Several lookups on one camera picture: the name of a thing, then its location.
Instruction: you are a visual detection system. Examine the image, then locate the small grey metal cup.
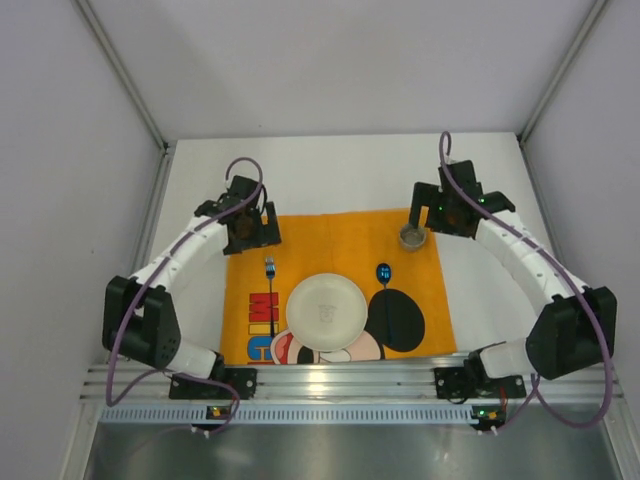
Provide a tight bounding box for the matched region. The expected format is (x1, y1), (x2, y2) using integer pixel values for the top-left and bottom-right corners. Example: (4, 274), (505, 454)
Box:
(398, 224), (427, 253)

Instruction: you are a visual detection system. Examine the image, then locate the cream round plate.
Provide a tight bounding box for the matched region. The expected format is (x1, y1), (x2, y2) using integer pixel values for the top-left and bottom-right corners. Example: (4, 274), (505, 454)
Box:
(286, 273), (368, 352)

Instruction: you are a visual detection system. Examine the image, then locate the orange cartoon mouse placemat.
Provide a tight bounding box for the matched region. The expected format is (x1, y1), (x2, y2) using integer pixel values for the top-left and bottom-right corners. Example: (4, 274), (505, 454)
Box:
(220, 210), (457, 365)

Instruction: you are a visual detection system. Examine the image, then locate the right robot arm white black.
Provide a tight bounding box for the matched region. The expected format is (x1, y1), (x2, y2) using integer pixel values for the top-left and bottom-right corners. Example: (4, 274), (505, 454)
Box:
(408, 160), (617, 385)

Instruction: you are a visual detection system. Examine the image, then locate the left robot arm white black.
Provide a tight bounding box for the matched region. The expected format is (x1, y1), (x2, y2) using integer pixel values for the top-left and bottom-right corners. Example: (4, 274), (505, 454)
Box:
(102, 175), (281, 379)

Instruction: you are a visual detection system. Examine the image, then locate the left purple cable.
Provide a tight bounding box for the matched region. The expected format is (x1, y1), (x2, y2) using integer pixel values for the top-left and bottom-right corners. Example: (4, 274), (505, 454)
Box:
(105, 156), (265, 434)

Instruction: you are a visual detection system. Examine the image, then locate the left aluminium frame post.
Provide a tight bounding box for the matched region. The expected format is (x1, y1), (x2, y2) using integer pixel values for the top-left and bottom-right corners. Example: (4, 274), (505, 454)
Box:
(69, 0), (169, 149)

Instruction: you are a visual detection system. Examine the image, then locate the aluminium frame post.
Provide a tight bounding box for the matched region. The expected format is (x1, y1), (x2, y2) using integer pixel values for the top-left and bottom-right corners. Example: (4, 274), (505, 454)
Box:
(69, 0), (169, 149)
(516, 0), (611, 146)

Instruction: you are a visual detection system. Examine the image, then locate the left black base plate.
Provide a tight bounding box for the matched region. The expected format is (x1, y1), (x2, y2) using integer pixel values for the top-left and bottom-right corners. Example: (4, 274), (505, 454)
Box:
(168, 367), (257, 400)

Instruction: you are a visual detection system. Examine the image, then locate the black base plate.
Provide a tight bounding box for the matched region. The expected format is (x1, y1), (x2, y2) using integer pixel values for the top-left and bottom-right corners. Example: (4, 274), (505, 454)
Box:
(433, 367), (527, 404)
(168, 367), (257, 400)

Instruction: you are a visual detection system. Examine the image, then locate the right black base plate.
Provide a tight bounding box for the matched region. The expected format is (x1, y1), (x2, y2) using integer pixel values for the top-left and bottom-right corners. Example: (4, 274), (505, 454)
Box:
(433, 367), (527, 404)

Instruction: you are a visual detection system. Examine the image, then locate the aluminium mounting rail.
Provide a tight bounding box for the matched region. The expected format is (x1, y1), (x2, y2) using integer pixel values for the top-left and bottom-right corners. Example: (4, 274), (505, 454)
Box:
(80, 354), (605, 404)

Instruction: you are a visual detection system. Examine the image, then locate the perforated grey cable duct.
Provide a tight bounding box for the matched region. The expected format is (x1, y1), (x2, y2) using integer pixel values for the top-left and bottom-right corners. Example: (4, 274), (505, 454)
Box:
(98, 403), (506, 426)

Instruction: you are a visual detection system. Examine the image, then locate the right aluminium frame post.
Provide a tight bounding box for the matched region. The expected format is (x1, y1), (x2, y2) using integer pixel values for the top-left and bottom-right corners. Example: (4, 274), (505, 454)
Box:
(516, 0), (611, 146)

